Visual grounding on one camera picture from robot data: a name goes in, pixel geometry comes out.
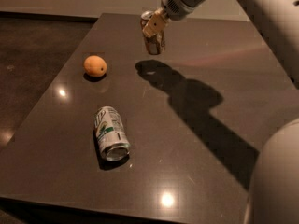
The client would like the orange fruit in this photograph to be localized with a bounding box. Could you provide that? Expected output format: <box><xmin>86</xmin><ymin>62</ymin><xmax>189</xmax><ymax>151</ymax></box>
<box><xmin>83</xmin><ymin>55</ymin><xmax>107</xmax><ymax>77</ymax></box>

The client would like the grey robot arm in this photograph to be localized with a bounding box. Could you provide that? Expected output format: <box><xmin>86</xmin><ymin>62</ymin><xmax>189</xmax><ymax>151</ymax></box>
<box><xmin>141</xmin><ymin>0</ymin><xmax>299</xmax><ymax>224</ymax></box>

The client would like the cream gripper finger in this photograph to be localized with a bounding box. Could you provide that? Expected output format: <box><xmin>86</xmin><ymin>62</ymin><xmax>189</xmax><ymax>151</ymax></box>
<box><xmin>141</xmin><ymin>8</ymin><xmax>169</xmax><ymax>38</ymax></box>

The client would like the orange soda can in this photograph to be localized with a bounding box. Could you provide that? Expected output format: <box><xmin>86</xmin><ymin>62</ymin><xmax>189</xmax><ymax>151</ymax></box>
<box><xmin>140</xmin><ymin>10</ymin><xmax>165</xmax><ymax>55</ymax></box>

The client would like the silver green soda can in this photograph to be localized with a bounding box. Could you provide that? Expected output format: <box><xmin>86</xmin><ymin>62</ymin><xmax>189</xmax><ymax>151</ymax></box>
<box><xmin>94</xmin><ymin>106</ymin><xmax>131</xmax><ymax>161</ymax></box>

